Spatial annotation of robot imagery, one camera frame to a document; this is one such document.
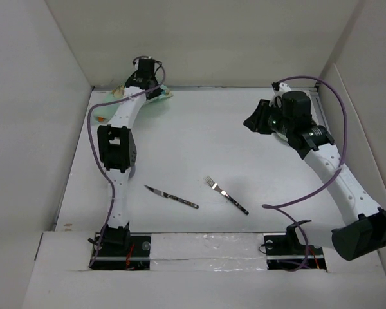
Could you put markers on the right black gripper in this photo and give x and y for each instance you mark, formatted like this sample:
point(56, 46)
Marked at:
point(256, 121)

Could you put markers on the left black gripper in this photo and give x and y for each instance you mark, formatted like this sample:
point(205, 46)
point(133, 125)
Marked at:
point(157, 91)

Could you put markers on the green cartoon print cloth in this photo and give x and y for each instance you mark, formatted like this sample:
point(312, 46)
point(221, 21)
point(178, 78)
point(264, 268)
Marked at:
point(105, 113)

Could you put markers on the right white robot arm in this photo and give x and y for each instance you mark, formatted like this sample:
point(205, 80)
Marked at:
point(288, 114)

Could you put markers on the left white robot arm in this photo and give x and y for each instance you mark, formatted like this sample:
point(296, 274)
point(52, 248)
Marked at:
point(117, 148)

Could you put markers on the purple ceramic mug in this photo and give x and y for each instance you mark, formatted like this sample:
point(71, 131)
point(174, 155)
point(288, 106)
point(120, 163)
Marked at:
point(132, 171)

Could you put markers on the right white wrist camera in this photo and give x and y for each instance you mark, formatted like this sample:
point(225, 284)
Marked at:
point(279, 89)

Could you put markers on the silver fork black handle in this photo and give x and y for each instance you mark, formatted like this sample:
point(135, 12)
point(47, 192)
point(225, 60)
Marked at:
point(222, 192)

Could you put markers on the black handled table knife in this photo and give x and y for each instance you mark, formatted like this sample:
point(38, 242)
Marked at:
point(172, 197)

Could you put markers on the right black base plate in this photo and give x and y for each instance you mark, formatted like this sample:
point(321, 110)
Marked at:
point(284, 251)

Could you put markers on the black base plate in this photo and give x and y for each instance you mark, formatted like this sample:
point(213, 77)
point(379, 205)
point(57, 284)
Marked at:
point(284, 251)
point(136, 256)

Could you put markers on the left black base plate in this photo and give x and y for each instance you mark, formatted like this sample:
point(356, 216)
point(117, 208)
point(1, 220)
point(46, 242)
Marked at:
point(136, 256)

